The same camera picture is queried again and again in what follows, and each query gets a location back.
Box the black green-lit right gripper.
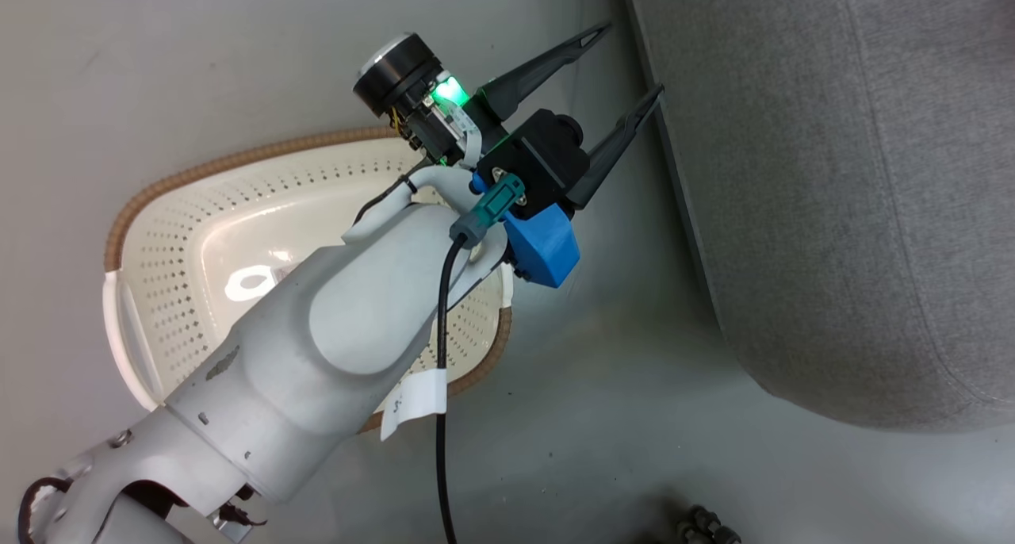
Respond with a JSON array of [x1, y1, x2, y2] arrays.
[[353, 22, 665, 210]]

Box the white perforated laundry basket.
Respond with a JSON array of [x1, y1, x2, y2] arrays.
[[101, 128, 515, 434]]

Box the grey fabric sofa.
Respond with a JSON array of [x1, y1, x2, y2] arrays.
[[620, 0, 1015, 432]]

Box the dark ribbed metal fitting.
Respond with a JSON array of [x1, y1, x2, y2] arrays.
[[674, 504, 743, 544]]

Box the black cable teal connector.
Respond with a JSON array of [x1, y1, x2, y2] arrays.
[[435, 173, 528, 544]]

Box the white cable label tag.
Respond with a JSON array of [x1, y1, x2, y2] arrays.
[[381, 370, 449, 442]]

